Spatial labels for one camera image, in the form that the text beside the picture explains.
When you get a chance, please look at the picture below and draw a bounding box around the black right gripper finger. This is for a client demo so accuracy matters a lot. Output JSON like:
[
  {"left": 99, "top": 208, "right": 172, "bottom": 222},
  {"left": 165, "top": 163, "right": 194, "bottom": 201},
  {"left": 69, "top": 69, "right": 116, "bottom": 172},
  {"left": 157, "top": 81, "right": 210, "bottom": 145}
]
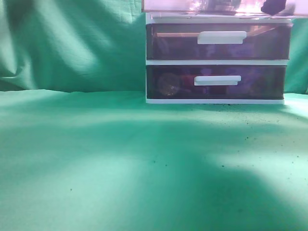
[{"left": 261, "top": 0, "right": 286, "bottom": 15}]

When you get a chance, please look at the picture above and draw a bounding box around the purple translucent drawer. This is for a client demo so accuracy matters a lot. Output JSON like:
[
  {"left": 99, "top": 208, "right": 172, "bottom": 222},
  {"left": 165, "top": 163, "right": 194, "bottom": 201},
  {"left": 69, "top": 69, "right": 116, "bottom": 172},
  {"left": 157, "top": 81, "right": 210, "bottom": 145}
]
[
  {"left": 142, "top": 0, "right": 308, "bottom": 17},
  {"left": 146, "top": 65, "right": 286, "bottom": 100},
  {"left": 146, "top": 24, "right": 291, "bottom": 60}
]

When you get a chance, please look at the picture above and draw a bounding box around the green cloth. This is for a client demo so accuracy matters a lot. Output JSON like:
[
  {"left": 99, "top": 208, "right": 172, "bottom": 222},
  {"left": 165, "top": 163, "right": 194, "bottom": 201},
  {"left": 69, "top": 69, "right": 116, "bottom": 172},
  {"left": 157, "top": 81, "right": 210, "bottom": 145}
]
[{"left": 0, "top": 0, "right": 308, "bottom": 231}]

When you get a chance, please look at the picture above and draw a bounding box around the white drawer cabinet frame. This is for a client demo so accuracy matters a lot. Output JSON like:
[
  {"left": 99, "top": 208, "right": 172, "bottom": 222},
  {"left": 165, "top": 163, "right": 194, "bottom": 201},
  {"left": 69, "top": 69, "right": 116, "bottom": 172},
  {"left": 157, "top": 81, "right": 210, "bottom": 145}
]
[{"left": 145, "top": 13, "right": 292, "bottom": 104}]

